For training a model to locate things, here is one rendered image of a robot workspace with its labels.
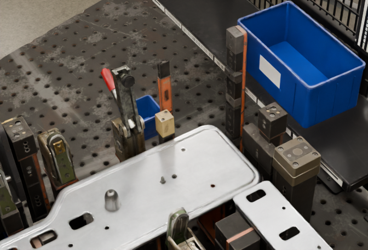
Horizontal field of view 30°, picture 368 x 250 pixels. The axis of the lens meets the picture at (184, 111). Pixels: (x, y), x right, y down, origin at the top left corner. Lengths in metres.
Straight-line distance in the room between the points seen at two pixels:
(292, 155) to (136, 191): 0.36
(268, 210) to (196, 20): 0.67
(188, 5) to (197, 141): 0.52
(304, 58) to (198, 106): 0.47
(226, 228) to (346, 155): 0.32
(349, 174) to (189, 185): 0.35
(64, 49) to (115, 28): 0.20
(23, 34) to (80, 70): 1.44
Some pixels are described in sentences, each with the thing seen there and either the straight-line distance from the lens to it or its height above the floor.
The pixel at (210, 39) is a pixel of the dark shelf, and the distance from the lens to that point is 1.88.
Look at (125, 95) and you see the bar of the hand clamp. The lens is 1.55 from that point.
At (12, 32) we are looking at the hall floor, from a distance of 3.78.
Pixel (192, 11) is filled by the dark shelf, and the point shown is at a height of 1.03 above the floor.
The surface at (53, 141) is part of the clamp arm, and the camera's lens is 1.54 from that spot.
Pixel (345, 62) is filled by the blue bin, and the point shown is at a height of 1.12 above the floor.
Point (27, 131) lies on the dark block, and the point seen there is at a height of 1.12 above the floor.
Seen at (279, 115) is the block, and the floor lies 1.08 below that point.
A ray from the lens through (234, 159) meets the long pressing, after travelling 1.60.
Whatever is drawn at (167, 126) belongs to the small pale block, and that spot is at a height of 1.04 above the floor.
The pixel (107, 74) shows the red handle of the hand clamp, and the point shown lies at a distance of 1.62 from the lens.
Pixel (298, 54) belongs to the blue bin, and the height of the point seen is 1.03.
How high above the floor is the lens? 2.18
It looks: 44 degrees down
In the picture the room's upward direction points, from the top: 2 degrees counter-clockwise
